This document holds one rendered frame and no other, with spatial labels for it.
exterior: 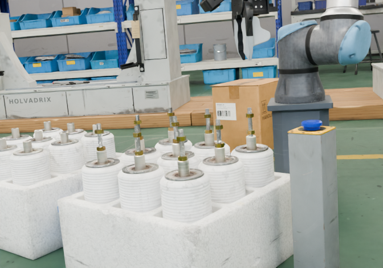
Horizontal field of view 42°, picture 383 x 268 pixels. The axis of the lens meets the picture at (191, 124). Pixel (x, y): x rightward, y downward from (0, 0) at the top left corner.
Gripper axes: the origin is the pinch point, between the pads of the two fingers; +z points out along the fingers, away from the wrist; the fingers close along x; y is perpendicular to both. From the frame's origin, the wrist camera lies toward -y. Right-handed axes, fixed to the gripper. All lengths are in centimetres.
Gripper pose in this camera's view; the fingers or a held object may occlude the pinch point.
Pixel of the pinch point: (243, 54)
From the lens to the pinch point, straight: 111.7
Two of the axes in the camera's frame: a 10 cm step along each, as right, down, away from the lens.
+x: -2.4, -1.4, 9.6
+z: 0.7, 9.8, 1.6
